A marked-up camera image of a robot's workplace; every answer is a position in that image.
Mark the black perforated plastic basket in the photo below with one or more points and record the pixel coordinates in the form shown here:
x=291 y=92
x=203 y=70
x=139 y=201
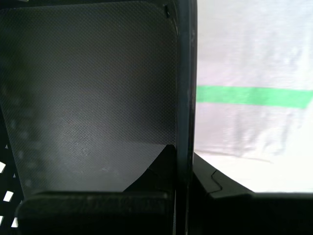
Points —
x=85 y=85

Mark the long green tape strip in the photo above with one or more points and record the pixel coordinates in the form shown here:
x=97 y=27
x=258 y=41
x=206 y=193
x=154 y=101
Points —
x=254 y=96

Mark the white table cover sheet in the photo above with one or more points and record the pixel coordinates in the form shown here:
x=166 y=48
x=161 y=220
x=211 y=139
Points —
x=256 y=44

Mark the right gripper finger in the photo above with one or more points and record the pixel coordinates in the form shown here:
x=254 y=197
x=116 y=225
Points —
x=97 y=215
x=244 y=215

